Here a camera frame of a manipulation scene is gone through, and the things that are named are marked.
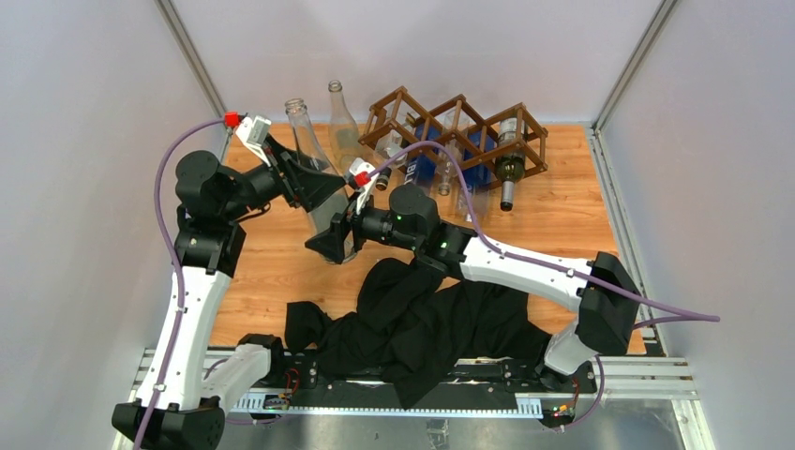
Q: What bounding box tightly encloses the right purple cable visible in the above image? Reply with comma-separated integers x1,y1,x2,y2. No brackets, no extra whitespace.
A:
366,141,722,431

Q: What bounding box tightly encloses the purple cable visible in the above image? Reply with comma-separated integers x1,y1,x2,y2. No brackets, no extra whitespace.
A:
366,141,722,431
133,119,240,450

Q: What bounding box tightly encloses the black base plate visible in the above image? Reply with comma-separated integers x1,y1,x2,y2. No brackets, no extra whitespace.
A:
232,350,598,416

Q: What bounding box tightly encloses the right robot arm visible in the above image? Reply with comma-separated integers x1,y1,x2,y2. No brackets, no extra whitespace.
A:
305,185,638,392

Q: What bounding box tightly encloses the brown wooden wine rack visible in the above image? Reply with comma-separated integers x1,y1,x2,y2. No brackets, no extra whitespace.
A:
359,86,548,178

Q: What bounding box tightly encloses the small clear black-capped bottle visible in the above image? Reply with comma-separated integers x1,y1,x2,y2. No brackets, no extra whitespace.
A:
375,131,406,191

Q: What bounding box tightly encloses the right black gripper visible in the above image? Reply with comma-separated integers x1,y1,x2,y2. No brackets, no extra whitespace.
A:
307,190,422,265

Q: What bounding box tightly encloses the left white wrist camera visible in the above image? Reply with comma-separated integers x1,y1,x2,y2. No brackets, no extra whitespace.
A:
234,115,272,167

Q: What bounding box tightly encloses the clear bottle dark label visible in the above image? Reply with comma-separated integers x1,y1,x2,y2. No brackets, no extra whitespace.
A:
285,98,355,263

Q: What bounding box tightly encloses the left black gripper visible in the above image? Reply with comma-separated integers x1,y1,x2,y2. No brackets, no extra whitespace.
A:
219,133,344,221

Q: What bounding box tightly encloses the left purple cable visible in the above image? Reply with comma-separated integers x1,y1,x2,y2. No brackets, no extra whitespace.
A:
133,119,240,450

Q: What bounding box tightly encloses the dark green wine bottle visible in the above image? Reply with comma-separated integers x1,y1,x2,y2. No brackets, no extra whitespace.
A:
494,117,525,212

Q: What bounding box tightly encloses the aluminium frame rail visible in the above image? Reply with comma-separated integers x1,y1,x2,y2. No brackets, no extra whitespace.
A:
133,349,700,418

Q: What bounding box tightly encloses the black cloth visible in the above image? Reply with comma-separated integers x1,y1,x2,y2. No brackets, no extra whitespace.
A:
284,258,551,383

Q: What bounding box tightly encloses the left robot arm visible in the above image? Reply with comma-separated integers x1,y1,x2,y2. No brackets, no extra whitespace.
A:
112,137,344,449

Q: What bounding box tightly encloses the blue labelled clear bottle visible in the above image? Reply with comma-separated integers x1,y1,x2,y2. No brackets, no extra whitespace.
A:
404,124,441,196

